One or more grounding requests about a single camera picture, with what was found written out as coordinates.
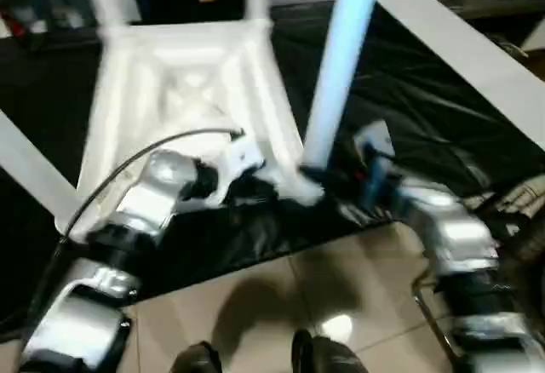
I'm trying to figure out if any white plastic table top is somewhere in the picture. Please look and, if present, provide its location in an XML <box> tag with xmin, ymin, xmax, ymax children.
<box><xmin>54</xmin><ymin>19</ymin><xmax>327</xmax><ymax>242</ymax></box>

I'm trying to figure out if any white flat board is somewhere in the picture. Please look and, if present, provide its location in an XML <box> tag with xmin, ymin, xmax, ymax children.
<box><xmin>376</xmin><ymin>0</ymin><xmax>545</xmax><ymax>152</ymax></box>

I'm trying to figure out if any dark robot left foot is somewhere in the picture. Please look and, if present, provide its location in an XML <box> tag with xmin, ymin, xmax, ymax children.
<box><xmin>174</xmin><ymin>341</ymin><xmax>222</xmax><ymax>373</ymax></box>

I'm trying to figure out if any dark robot foot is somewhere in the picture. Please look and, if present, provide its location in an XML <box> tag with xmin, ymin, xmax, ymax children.
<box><xmin>291</xmin><ymin>329</ymin><xmax>363</xmax><ymax>373</ymax></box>
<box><xmin>174</xmin><ymin>341</ymin><xmax>222</xmax><ymax>373</ymax></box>

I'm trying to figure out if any dark robot right foot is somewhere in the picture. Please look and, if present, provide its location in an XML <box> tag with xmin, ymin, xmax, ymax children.
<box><xmin>291</xmin><ymin>329</ymin><xmax>363</xmax><ymax>373</ymax></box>

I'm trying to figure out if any red figurine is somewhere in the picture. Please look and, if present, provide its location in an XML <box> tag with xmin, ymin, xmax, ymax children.
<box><xmin>6</xmin><ymin>13</ymin><xmax>26</xmax><ymax>40</ymax></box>

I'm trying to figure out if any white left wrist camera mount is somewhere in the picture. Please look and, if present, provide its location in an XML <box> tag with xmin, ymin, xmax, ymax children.
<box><xmin>181</xmin><ymin>138</ymin><xmax>267</xmax><ymax>212</ymax></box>

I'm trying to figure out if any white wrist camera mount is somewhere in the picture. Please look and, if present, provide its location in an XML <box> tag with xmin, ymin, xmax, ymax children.
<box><xmin>181</xmin><ymin>138</ymin><xmax>267</xmax><ymax>212</ymax></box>
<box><xmin>355</xmin><ymin>119</ymin><xmax>399</xmax><ymax>212</ymax></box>

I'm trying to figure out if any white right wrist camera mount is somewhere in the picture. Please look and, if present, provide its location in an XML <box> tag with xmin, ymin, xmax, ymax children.
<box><xmin>355</xmin><ymin>119</ymin><xmax>399</xmax><ymax>212</ymax></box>

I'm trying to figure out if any chrome tube frame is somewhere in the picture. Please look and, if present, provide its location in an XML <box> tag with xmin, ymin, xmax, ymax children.
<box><xmin>411</xmin><ymin>274</ymin><xmax>461</xmax><ymax>361</ymax></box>

